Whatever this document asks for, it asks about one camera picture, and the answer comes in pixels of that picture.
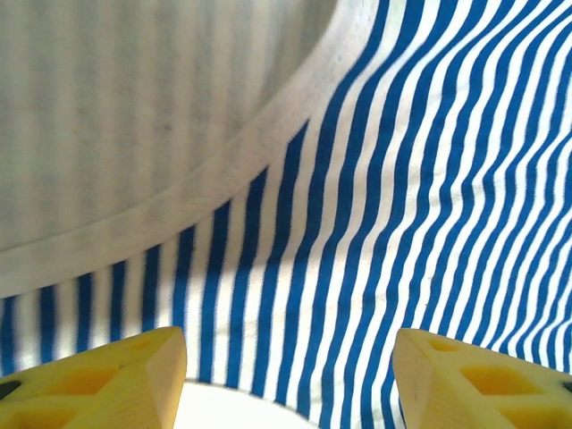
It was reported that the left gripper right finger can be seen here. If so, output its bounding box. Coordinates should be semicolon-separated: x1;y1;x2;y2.
394;327;572;429

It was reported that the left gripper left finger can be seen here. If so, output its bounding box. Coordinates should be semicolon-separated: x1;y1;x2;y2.
0;324;188;429

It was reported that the blue white striped tank top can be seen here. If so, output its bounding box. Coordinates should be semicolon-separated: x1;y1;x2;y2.
0;0;572;429

